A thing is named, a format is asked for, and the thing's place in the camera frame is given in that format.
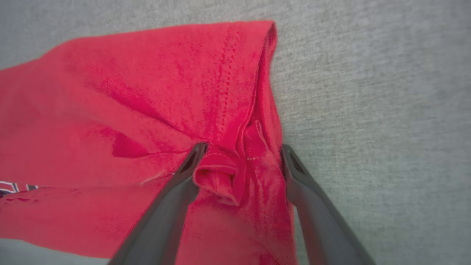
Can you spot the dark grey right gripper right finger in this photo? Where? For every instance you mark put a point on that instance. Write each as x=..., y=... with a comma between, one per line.
x=320, y=221

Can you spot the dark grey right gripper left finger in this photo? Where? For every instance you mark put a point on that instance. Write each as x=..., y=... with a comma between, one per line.
x=165, y=217

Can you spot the red and white garment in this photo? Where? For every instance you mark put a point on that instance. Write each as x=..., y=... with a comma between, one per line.
x=147, y=110

